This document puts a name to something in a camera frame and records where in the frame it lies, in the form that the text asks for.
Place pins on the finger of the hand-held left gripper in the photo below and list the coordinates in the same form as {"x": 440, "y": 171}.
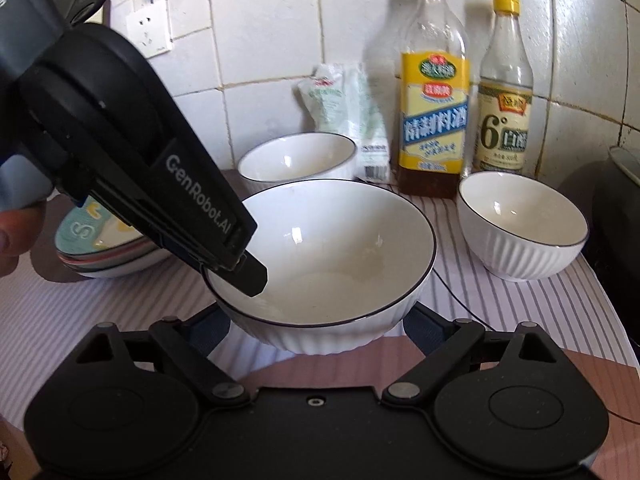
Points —
{"x": 252, "y": 277}

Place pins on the person's left hand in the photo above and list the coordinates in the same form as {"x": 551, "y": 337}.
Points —
{"x": 20, "y": 232}

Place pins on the blue plate with egg print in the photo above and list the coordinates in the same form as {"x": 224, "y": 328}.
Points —
{"x": 80, "y": 232}

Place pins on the pink plate with bunny print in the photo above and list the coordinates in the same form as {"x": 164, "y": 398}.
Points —
{"x": 115, "y": 261}

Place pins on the white ribbed bowl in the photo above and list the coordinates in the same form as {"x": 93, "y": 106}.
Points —
{"x": 520, "y": 230}
{"x": 300, "y": 157}
{"x": 325, "y": 260}

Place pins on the white plastic seasoning bag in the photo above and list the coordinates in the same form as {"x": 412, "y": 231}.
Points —
{"x": 345, "y": 105}

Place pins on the white wall socket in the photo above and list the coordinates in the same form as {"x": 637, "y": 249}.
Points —
{"x": 150, "y": 27}

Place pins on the white plate with sun print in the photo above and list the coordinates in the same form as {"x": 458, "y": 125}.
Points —
{"x": 135, "y": 271}

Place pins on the cooking wine bottle yellow label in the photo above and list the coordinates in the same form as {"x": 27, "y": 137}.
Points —
{"x": 434, "y": 125}

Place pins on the black pan with glass lid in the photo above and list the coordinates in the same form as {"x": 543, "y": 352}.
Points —
{"x": 610, "y": 220}

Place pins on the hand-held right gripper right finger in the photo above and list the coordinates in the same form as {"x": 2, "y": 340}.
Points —
{"x": 425, "y": 332}

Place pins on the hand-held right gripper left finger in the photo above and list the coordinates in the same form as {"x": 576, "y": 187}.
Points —
{"x": 212, "y": 332}

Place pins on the clear vinegar bottle yellow cap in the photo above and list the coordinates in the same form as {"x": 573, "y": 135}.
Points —
{"x": 502, "y": 125}

